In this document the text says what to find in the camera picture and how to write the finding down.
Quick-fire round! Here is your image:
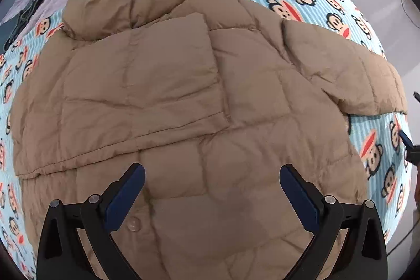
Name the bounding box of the thin black cable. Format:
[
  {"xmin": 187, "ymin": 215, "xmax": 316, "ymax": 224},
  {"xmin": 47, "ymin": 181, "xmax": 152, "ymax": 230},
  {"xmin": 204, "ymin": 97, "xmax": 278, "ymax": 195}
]
[{"xmin": 398, "ymin": 0, "xmax": 420, "ymax": 25}]

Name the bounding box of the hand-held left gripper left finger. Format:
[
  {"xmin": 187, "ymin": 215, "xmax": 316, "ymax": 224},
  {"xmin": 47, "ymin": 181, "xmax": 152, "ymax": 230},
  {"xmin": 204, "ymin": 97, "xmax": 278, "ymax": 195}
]
[{"xmin": 36, "ymin": 163, "xmax": 145, "ymax": 280}]

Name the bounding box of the tan puffer jacket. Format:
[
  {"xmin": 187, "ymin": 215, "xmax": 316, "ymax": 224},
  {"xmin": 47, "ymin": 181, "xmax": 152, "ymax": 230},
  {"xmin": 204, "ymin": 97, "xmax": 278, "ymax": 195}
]
[{"xmin": 10, "ymin": 0, "xmax": 409, "ymax": 280}]

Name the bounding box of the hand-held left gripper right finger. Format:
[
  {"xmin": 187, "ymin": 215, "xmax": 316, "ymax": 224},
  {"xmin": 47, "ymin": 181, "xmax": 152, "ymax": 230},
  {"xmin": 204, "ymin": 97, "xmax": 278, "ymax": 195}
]
[{"xmin": 279, "ymin": 164, "xmax": 388, "ymax": 280}]

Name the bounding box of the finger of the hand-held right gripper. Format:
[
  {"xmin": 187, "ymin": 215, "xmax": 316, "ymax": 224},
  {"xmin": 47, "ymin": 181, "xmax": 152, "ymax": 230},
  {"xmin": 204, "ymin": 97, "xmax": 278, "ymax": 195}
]
[
  {"xmin": 398, "ymin": 130, "xmax": 414, "ymax": 151},
  {"xmin": 406, "ymin": 146, "xmax": 420, "ymax": 166}
]

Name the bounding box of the dark teal garment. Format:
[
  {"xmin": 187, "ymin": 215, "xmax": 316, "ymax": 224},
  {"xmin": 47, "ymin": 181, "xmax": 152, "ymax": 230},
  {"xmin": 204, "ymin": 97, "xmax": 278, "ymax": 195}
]
[{"xmin": 2, "ymin": 0, "xmax": 45, "ymax": 49}]

